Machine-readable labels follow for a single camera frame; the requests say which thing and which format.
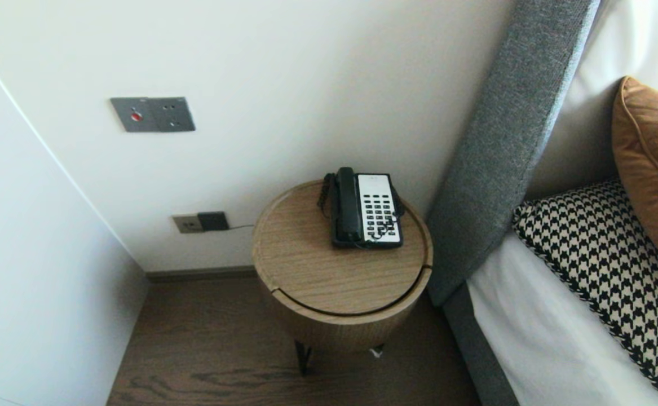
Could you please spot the brown wooden baseboard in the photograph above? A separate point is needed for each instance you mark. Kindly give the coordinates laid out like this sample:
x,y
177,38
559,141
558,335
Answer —
x,y
193,274

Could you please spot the white bed sheet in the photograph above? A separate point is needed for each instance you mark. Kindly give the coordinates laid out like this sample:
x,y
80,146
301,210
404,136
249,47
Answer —
x,y
531,327

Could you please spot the grey fabric headboard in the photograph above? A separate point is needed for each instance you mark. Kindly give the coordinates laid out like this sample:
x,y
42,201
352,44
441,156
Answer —
x,y
503,141

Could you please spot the brass wall socket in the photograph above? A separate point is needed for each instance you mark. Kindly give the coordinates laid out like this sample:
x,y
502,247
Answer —
x,y
186,224

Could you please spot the black white houndstooth pillow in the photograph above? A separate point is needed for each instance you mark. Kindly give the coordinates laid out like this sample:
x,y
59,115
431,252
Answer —
x,y
605,254

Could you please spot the black telephone handset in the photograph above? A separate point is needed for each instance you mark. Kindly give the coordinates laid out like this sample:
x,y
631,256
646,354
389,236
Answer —
x,y
348,208

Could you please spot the curved wooden table drawer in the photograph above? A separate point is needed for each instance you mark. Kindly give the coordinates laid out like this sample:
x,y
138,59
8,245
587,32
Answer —
x,y
334,332

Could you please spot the dark grey bed frame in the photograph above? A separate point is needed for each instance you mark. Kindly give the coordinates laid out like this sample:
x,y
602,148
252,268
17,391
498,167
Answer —
x,y
475,349

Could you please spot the round wooden bedside table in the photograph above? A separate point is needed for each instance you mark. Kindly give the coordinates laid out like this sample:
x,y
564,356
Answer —
x,y
300,237

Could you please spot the grey switch plate red button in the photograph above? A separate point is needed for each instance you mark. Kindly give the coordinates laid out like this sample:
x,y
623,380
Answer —
x,y
131,115

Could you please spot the black metal table legs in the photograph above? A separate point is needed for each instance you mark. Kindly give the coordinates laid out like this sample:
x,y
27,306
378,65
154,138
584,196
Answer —
x,y
302,355

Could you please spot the brown cushion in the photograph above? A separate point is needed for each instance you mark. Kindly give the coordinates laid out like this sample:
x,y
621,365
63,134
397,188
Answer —
x,y
656,158

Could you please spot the grey wall plate with holes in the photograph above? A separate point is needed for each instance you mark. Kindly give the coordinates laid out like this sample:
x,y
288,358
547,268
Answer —
x,y
173,114

